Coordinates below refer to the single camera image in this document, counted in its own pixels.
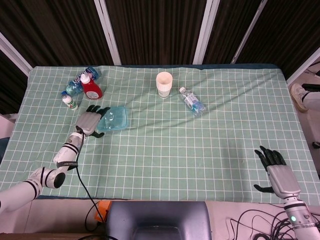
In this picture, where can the green checked tablecloth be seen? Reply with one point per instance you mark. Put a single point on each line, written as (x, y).
(175, 150)

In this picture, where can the small white green-label bottle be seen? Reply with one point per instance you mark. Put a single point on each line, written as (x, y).
(71, 103)

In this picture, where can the person's leg in light trousers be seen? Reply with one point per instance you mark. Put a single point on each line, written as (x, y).
(312, 100)

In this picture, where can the brown wooden board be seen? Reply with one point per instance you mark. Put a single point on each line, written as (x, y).
(50, 236)

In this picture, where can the orange box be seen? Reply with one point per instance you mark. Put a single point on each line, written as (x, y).
(103, 212)

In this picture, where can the small black object on floor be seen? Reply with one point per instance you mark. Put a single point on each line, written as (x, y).
(316, 144)

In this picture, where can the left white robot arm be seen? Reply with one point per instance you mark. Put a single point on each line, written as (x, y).
(37, 175)

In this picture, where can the teal container lid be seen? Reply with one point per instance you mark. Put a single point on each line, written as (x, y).
(113, 120)

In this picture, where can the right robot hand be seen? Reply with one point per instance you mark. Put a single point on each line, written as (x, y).
(281, 177)

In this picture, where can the white partition post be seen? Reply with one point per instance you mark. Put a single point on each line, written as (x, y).
(248, 32)
(205, 32)
(15, 53)
(303, 66)
(107, 32)

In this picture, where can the blue label plastic drink bottle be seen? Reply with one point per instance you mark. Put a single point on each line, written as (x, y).
(73, 86)

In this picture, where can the red squeeze bottle white cap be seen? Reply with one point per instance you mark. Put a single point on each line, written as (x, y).
(92, 90)

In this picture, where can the white sneaker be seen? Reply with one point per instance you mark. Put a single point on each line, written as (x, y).
(298, 96)

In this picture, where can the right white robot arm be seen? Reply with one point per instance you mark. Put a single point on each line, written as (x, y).
(300, 217)

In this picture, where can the grey robot chest housing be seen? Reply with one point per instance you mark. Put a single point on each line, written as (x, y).
(157, 220)

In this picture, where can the white paper cup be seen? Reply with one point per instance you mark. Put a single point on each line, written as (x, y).
(164, 85)

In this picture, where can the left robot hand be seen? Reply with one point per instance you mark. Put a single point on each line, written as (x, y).
(87, 121)

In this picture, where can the clear water bottle blue label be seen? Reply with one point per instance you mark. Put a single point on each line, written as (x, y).
(193, 101)

